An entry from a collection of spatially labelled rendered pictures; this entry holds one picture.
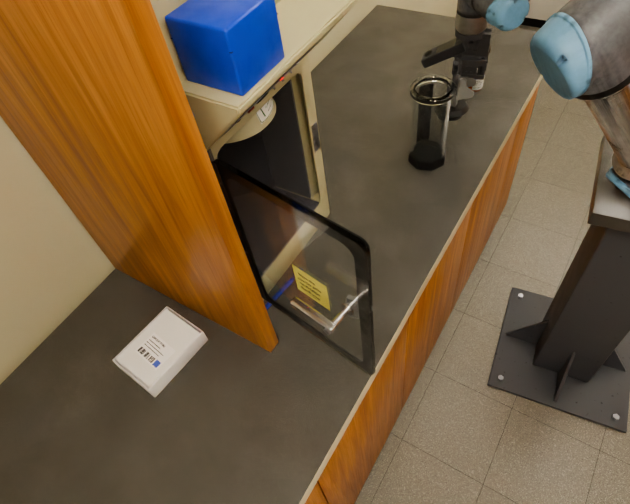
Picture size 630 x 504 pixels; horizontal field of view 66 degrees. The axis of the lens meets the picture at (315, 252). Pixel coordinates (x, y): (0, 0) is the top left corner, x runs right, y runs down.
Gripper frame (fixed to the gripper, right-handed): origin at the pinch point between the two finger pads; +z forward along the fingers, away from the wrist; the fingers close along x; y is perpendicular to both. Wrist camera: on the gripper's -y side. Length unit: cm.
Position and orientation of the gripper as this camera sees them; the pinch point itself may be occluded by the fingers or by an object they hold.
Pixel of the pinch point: (453, 98)
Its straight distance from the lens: 145.9
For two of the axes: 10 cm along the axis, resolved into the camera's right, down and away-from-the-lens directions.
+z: 1.2, 6.1, 7.8
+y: 9.5, 1.6, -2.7
